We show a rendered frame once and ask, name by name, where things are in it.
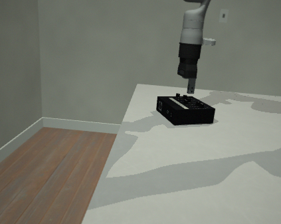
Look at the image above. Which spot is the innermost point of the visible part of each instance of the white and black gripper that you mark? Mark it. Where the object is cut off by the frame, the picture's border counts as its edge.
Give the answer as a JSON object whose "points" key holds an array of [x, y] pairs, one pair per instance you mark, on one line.
{"points": [[189, 53]]}

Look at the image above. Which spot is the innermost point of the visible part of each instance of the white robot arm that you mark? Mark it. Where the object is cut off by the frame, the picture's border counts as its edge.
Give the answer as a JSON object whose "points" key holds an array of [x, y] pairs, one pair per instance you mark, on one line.
{"points": [[194, 19]]}

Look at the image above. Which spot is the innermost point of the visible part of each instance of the black lighting desk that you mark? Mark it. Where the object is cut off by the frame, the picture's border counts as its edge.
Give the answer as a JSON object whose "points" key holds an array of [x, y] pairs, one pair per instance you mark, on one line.
{"points": [[183, 110]]}

